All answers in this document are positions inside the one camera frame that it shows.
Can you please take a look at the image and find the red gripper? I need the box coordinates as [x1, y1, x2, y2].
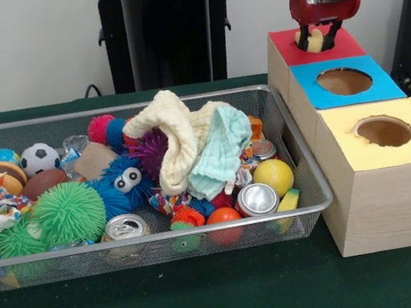
[289, 0, 369, 56]

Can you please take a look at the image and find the pale yellow plush toy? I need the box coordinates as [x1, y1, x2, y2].
[294, 25, 328, 57]

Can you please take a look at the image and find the mint green cloth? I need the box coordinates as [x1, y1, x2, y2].
[178, 101, 262, 203]

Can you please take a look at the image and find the cream waffle cloth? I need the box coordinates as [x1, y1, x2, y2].
[118, 81, 242, 202]

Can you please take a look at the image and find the purple spiky toy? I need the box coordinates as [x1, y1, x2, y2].
[125, 126, 175, 185]

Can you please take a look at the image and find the wooden box with three holes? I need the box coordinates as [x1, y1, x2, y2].
[261, 11, 411, 265]

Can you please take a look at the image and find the yellow ball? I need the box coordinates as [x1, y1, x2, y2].
[252, 156, 297, 201]

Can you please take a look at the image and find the crushed silver can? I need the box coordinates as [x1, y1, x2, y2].
[233, 181, 282, 219]

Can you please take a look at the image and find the blue furry googly-eyed toy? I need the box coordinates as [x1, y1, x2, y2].
[86, 151, 161, 221]

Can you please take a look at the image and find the green cloth table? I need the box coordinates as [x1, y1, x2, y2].
[0, 50, 411, 308]

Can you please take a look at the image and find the small soccer ball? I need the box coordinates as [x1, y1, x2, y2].
[18, 140, 63, 180]

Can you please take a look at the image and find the large green spiky ball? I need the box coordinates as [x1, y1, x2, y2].
[29, 178, 110, 250]

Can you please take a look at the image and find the brown toy football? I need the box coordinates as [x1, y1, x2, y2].
[19, 167, 73, 202]

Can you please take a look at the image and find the green spiky googly-eyed toy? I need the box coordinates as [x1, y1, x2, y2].
[0, 214, 47, 260]

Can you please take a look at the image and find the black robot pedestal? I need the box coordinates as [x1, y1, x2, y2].
[84, 0, 260, 99]

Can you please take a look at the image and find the wire mesh bin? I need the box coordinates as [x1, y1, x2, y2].
[0, 75, 341, 291]

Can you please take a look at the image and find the black cable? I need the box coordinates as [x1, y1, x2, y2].
[82, 82, 103, 100]

